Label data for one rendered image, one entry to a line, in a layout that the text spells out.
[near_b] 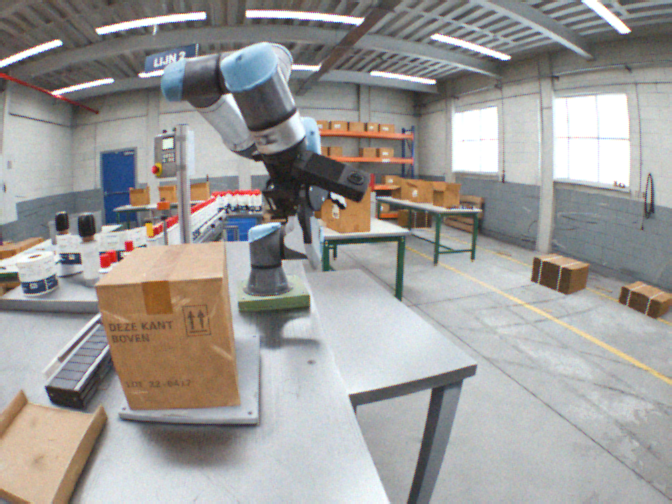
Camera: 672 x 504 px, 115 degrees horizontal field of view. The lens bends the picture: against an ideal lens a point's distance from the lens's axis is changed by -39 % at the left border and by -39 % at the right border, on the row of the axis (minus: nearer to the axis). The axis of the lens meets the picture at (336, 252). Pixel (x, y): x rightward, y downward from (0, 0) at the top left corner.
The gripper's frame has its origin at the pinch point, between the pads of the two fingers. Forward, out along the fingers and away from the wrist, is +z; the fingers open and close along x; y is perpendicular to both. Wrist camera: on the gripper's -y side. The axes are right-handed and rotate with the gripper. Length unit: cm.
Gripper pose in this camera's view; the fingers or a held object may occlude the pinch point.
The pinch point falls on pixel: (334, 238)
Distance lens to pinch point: 61.7
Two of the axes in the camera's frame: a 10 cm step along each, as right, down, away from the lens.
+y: -9.0, -0.5, 4.3
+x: -3.2, 7.4, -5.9
